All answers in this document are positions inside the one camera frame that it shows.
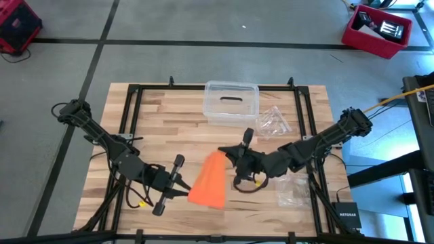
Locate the crumpled clear plastic bag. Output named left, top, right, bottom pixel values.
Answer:
left=256, top=105, right=293, bottom=140
left=273, top=172, right=312, bottom=208

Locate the black desk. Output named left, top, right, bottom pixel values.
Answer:
left=347, top=72, right=434, bottom=244

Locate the red and black generator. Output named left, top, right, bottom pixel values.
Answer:
left=0, top=0, right=43, bottom=56

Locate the thick yellow cable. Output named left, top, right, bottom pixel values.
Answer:
left=362, top=83, right=434, bottom=115

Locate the clear plastic storage box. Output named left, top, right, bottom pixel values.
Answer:
left=202, top=80, right=260, bottom=128

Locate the black shiny device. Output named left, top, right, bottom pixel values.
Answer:
left=377, top=19, right=405, bottom=43

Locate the black cable with yellow tag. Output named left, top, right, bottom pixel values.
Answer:
left=108, top=159, right=154, bottom=209
left=231, top=169, right=271, bottom=195

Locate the white paper sheet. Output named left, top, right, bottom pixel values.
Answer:
left=358, top=24, right=384, bottom=41

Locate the black cable bundle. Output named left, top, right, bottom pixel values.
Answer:
left=307, top=162, right=350, bottom=235
left=77, top=169, right=132, bottom=233

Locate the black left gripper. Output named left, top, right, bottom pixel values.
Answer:
left=145, top=155, right=192, bottom=217

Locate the thin black floor cable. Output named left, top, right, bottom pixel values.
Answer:
left=0, top=49, right=32, bottom=64

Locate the orange elastic bandage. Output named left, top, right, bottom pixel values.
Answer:
left=187, top=150, right=227, bottom=210

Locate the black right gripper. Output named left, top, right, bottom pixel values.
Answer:
left=218, top=128, right=269, bottom=186

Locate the black aluminium table frame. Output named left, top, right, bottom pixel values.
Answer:
left=73, top=76, right=363, bottom=238

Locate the small black box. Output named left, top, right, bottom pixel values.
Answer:
left=353, top=11, right=373, bottom=28

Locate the black Netgear network switch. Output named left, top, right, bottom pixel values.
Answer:
left=331, top=201, right=362, bottom=229

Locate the red plastic bin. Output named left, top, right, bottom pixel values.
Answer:
left=341, top=4, right=414, bottom=60

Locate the black aluminium crossbar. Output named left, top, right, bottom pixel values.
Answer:
left=0, top=230, right=434, bottom=244

